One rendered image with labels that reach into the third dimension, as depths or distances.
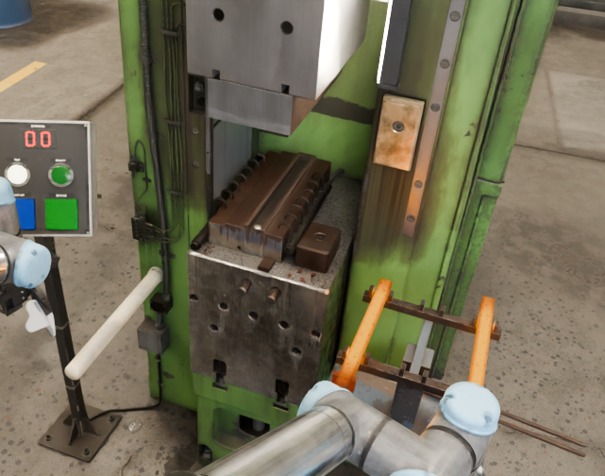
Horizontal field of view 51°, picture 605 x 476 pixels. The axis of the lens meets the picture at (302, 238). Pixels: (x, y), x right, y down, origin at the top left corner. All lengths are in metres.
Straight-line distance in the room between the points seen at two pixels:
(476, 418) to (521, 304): 2.33
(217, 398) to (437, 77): 1.13
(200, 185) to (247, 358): 0.49
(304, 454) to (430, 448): 0.18
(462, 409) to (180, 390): 1.65
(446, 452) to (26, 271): 0.69
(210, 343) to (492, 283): 1.75
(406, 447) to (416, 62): 0.87
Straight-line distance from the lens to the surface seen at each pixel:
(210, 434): 2.16
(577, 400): 2.83
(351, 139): 1.94
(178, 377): 2.35
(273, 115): 1.43
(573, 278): 3.46
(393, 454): 0.83
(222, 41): 1.41
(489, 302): 1.53
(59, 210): 1.66
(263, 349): 1.76
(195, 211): 1.84
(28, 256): 1.11
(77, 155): 1.65
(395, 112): 1.47
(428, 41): 1.43
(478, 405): 0.88
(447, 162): 1.54
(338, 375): 1.27
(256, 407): 1.96
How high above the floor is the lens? 1.92
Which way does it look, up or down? 36 degrees down
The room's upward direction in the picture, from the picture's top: 6 degrees clockwise
